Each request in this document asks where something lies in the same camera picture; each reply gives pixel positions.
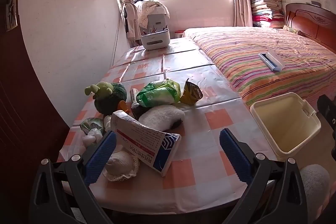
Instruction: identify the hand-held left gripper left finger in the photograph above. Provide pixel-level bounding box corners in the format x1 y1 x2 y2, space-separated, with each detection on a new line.
29 131 117 224

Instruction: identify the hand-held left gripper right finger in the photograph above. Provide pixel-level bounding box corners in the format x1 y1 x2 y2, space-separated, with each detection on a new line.
219 128 309 224

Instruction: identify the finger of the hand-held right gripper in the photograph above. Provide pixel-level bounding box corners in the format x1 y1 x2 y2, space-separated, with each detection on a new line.
317 94 336 159

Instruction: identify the white medicine box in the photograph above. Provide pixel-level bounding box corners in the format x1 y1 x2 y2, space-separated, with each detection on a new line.
110 110 182 177

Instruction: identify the cream plastic bin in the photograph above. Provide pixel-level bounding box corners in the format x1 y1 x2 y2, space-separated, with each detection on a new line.
249 92 322 161

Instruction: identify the green plush toy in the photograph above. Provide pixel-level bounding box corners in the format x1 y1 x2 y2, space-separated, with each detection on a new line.
84 81 129 116

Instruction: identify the brown medicine bottle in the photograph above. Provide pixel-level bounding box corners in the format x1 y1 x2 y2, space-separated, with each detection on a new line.
131 105 145 120

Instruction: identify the gold snack wrapper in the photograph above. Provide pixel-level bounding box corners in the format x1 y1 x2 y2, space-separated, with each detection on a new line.
180 78 203 105

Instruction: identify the white lace pad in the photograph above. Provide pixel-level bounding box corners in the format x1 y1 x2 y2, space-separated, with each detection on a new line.
102 151 139 182

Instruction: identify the silver spray tube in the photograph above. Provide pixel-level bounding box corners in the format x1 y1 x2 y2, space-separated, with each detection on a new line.
130 88 139 106

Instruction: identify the blue and white case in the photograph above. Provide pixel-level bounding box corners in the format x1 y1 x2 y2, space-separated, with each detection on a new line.
258 50 286 72

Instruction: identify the white fluffy cloth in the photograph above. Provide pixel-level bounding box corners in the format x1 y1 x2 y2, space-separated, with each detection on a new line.
138 105 185 132

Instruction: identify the person's leg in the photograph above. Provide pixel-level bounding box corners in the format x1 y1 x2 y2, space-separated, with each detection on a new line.
299 164 331 224

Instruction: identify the floral pillow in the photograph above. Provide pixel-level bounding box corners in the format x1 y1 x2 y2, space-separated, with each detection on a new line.
283 25 302 35

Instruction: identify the wooden headboard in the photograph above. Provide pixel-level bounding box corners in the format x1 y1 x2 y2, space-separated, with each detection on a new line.
285 3 336 52

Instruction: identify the brown wooden door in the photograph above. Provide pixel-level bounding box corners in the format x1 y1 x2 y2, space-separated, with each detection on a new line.
0 0 70 224

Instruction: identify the bed with striped sheet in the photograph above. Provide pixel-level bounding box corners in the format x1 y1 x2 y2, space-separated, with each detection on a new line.
182 26 336 109

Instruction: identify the checked plastic tablecloth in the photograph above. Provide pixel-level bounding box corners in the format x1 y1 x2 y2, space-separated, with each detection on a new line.
56 38 279 214

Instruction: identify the stack of folded quilts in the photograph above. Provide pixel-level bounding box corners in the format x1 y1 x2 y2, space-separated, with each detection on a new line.
249 0 285 28

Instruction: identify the white desk organizer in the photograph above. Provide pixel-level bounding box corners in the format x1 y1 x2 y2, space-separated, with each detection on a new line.
140 26 171 51

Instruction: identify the white hanging garment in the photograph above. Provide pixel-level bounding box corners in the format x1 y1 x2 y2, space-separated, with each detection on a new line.
123 2 141 47

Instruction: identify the grey air cooler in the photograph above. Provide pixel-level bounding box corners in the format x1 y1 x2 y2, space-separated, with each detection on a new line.
147 9 171 38

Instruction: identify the dotted white cloth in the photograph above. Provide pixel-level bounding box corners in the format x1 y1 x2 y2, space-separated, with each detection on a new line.
134 0 170 29

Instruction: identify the door poster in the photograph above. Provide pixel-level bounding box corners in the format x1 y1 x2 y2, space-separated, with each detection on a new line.
4 0 19 31

